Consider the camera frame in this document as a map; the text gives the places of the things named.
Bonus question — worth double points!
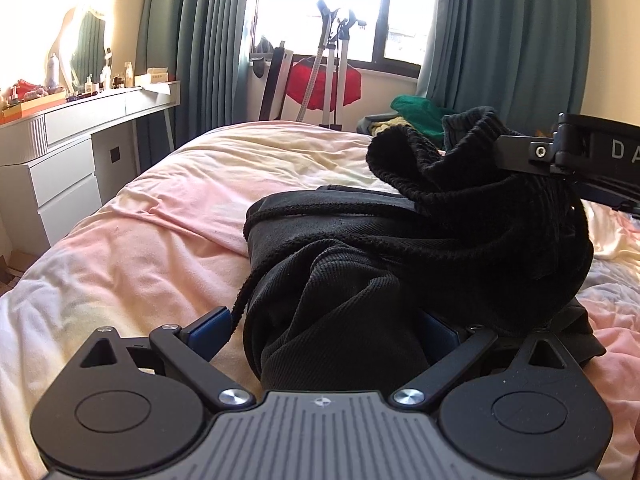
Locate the orange tray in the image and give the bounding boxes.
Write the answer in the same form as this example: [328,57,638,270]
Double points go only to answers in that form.
[0,91,66,123]

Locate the dark grey chair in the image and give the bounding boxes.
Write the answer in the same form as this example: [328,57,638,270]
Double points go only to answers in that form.
[356,114,396,136]

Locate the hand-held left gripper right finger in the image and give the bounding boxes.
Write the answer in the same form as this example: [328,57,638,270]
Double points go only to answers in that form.
[391,312,572,406]

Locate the pale cardboard box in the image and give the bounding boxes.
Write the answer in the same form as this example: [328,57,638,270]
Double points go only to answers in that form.
[135,67,168,86]

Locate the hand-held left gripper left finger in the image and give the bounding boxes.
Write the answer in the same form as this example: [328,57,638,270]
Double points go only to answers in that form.
[80,306,254,408]

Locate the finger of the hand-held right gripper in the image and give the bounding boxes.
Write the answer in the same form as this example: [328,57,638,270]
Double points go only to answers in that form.
[572,182,640,217]
[495,136,566,176]

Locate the garment steamer stand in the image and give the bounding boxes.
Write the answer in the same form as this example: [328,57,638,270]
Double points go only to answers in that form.
[297,0,368,131]

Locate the yellow garment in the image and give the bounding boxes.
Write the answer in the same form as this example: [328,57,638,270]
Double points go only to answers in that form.
[372,116,406,136]

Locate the teal curtain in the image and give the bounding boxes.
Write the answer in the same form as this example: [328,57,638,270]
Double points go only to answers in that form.
[415,0,593,116]
[136,0,263,153]

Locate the black knit sweater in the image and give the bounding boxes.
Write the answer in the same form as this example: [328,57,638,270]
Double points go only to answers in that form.
[366,106,596,341]

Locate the wavy vanity mirror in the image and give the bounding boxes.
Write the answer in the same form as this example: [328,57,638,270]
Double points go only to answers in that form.
[47,6,113,91]

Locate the white black upright board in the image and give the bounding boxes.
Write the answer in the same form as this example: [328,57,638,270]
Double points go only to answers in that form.
[257,35,295,122]

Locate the green garment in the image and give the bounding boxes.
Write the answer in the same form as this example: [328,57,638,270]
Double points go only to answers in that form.
[390,95,458,143]

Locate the bed with pink sheet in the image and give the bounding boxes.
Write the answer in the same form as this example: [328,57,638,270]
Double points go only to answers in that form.
[0,120,640,480]

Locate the black pants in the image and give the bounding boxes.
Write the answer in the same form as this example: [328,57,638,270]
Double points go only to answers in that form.
[232,185,608,396]

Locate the red hanging garment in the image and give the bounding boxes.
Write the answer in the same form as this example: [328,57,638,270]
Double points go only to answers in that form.
[285,58,362,111]

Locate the white dressing table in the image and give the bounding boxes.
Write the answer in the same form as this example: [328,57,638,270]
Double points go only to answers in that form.
[0,80,181,261]

